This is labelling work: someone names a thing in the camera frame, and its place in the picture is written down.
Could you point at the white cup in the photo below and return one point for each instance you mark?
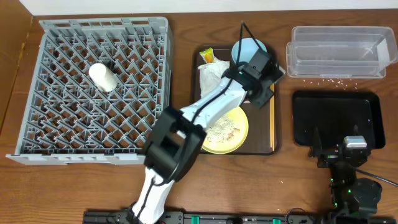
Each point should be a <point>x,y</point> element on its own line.
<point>103,77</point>

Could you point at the yellow plate with rice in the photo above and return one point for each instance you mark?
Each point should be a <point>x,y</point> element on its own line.
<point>228,133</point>

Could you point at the light blue bowl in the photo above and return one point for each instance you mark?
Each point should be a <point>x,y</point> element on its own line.
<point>248,49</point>

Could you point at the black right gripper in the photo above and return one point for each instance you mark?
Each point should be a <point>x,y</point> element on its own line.
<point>333,157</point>

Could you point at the black plastic bin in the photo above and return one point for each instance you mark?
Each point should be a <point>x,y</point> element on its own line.
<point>335,113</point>

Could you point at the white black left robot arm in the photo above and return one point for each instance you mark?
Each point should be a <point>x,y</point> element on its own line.
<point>178,135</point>

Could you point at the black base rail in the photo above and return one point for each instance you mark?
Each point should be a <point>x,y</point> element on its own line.
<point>98,217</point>

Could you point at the clear plastic container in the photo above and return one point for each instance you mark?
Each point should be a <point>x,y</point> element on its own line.
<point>340,52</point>

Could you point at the crumpled white napkin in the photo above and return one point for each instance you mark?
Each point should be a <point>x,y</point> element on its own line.
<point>210,75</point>

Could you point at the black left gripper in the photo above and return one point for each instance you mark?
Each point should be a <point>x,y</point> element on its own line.
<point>268,93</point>

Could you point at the yellow orange snack wrapper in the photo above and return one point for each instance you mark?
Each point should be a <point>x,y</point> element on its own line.
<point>208,55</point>

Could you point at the grey dishwasher rack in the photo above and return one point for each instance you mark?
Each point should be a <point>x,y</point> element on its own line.
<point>68,119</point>

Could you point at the dark brown serving tray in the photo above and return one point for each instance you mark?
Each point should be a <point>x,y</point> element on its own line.
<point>258,140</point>

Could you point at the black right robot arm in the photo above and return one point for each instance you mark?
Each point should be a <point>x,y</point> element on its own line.
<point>355,199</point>

